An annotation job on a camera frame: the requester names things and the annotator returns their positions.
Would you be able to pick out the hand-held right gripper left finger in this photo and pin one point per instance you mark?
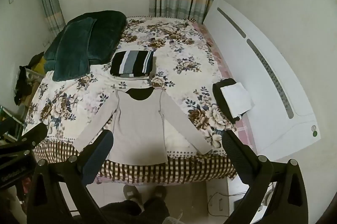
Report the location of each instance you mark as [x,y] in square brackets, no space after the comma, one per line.
[96,160]

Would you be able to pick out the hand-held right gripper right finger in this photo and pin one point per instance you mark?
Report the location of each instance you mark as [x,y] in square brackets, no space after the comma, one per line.
[238,158]

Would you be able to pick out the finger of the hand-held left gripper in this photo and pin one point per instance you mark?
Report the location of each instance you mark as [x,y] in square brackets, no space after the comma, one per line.
[35,133]

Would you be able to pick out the light grey long-sleeve shirt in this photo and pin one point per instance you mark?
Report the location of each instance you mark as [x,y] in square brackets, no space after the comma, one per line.
[139,124]

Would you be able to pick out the black hanging clothes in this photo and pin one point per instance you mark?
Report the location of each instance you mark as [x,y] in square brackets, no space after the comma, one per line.
[23,82]

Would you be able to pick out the folded black striped clothes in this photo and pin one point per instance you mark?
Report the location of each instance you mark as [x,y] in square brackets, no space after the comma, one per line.
[131,63]

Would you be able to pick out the grey slipper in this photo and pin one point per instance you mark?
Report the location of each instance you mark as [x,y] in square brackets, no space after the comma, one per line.
[133,193]

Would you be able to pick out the white folded cloth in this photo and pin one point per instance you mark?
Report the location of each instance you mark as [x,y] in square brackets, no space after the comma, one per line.
[237,99]

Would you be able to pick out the person's dark trouser legs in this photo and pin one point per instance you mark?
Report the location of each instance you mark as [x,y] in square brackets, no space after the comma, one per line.
[137,213]

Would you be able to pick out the yellow bag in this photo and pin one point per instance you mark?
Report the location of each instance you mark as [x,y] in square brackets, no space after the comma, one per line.
[41,66]

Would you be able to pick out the white bed headboard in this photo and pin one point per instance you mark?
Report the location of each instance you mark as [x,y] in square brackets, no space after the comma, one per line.
[266,76]

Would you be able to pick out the pink checked mattress sheet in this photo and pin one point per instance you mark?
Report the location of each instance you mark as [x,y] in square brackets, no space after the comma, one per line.
[223,66]

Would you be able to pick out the dark green plush blanket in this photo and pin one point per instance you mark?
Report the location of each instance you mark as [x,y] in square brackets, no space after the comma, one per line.
[84,42]

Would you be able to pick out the floral bed sheet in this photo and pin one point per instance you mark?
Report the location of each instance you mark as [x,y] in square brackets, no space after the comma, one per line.
[181,63]

